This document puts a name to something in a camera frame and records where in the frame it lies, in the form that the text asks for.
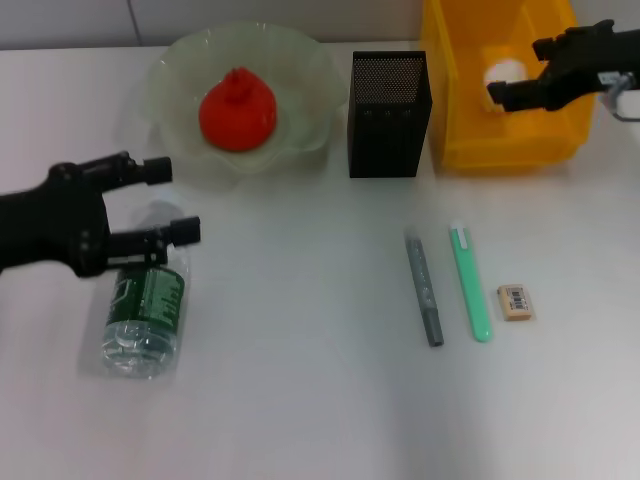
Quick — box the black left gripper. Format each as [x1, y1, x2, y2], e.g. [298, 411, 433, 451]
[0, 152, 202, 279]

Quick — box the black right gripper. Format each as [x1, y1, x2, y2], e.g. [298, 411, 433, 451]
[487, 19, 640, 114]

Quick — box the clear green-label water bottle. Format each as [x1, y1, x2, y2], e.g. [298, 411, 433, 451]
[102, 199, 194, 380]

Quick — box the mint green utility knife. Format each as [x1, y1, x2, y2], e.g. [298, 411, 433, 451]
[448, 219, 495, 344]

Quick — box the grey marker pen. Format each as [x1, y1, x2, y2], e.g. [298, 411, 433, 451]
[403, 227, 445, 349]

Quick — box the black mesh pen holder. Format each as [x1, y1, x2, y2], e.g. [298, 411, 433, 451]
[347, 49, 434, 180]

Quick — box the green glass fruit plate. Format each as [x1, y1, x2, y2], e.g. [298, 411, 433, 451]
[147, 20, 349, 191]

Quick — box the beige eraser with barcode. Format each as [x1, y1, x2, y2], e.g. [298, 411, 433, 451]
[496, 283, 536, 323]

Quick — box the yellow plastic bin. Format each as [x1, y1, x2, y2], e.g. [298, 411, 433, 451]
[418, 0, 601, 169]

